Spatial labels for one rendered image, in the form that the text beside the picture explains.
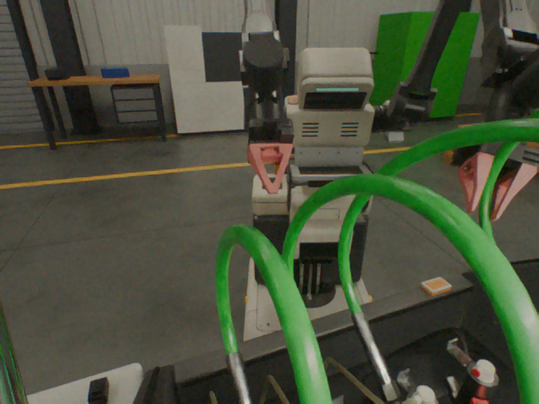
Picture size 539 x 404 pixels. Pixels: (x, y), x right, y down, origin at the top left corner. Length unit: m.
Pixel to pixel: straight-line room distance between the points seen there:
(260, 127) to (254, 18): 0.24
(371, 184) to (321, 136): 0.89
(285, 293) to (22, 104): 6.73
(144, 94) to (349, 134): 4.30
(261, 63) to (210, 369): 0.47
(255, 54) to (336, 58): 0.56
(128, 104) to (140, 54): 1.43
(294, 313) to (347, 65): 0.93
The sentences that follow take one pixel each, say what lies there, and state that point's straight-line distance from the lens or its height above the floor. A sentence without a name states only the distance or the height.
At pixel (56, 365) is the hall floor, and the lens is 2.07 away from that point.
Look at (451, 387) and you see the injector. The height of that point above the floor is 1.05.
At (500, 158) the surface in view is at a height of 1.28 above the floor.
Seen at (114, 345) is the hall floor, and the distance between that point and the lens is 2.03.
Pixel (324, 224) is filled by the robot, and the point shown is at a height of 0.80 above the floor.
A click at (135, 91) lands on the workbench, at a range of 5.19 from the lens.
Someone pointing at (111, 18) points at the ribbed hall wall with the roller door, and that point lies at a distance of 6.50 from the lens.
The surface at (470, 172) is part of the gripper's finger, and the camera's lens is 0.56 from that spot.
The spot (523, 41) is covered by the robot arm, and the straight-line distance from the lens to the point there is 0.69.
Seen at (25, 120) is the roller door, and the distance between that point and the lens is 6.89.
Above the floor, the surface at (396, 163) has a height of 1.32.
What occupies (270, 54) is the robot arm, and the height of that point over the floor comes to 1.40.
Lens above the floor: 1.42
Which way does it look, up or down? 27 degrees down
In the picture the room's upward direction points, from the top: straight up
